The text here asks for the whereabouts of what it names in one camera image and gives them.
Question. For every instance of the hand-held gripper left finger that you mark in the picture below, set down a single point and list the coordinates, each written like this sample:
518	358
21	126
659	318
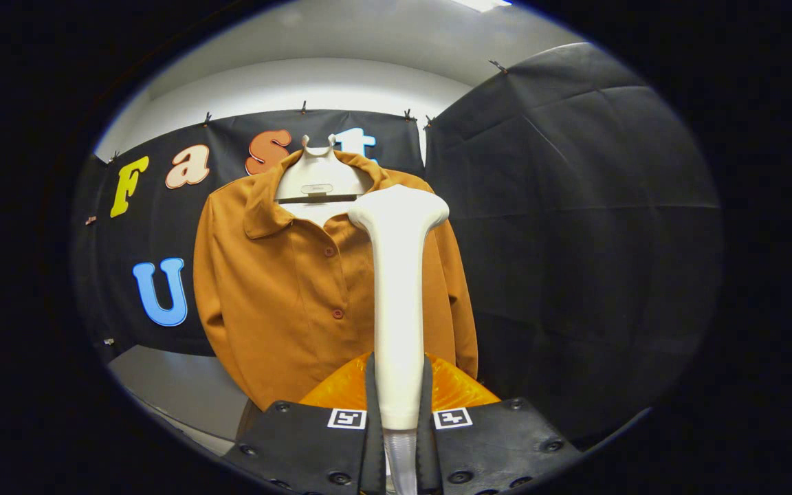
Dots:
372	447

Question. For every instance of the orange button shirt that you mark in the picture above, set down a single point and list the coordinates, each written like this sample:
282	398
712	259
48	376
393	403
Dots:
279	295

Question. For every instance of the row of black clips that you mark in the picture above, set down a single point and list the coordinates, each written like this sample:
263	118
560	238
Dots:
303	108

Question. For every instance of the plain black backdrop cloth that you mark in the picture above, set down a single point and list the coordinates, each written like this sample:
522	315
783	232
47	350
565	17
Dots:
93	275
575	240

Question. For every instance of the long ceiling light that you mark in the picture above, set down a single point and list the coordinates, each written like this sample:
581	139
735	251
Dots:
482	3

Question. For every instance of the white garment hanger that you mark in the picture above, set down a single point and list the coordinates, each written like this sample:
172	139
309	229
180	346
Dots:
317	175

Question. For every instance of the white garment steamer head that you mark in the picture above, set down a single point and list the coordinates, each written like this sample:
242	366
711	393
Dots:
399	309

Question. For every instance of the grey cabinet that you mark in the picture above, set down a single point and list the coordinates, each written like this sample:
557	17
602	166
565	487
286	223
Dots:
176	385

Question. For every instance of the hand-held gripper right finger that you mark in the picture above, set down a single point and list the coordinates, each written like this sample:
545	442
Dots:
426	447

